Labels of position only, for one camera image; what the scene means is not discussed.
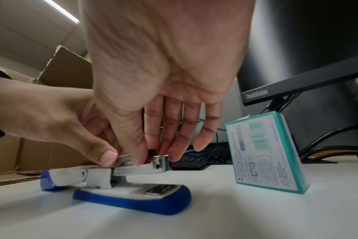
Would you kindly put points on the black computer monitor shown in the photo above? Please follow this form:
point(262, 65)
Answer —
point(303, 46)

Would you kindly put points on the teal and white staple box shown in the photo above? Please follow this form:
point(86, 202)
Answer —
point(264, 154)

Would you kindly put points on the black keyboard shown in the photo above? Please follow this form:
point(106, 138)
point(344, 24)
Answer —
point(193, 161)

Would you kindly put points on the person's left hand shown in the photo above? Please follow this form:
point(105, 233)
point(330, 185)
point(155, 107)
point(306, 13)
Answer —
point(46, 112)

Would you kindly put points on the blue and grey stapler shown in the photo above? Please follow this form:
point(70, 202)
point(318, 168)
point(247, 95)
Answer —
point(143, 196)

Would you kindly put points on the ceiling strip light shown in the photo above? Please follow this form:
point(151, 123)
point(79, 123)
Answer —
point(62, 10)

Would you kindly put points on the brown cardboard box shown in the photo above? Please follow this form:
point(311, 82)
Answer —
point(25, 158)
point(69, 70)

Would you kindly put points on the person's right hand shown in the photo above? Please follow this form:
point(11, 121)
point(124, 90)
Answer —
point(167, 51)

